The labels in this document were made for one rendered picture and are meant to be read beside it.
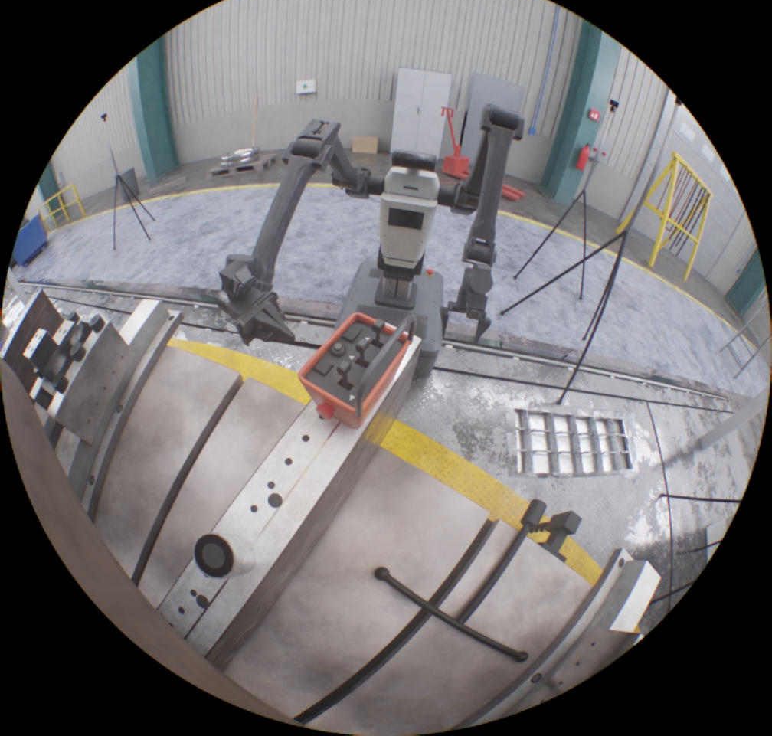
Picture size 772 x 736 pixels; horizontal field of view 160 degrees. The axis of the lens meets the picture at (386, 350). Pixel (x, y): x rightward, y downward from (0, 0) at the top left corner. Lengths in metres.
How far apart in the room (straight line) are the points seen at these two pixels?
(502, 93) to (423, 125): 1.92
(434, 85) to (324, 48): 2.55
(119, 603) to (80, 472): 1.01
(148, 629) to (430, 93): 6.21
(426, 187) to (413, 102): 4.86
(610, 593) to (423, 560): 0.77
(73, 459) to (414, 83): 6.32
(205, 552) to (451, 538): 0.71
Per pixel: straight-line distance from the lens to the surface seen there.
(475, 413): 1.46
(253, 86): 7.71
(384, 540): 0.91
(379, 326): 0.49
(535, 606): 1.13
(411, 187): 1.18
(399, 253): 1.23
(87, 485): 1.43
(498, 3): 7.17
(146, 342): 1.50
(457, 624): 0.97
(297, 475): 0.56
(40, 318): 2.49
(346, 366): 0.44
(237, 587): 0.59
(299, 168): 0.69
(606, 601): 1.28
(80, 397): 1.22
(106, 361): 1.26
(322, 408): 0.49
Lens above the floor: 1.22
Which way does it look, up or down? 52 degrees down
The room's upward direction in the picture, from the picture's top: 7 degrees clockwise
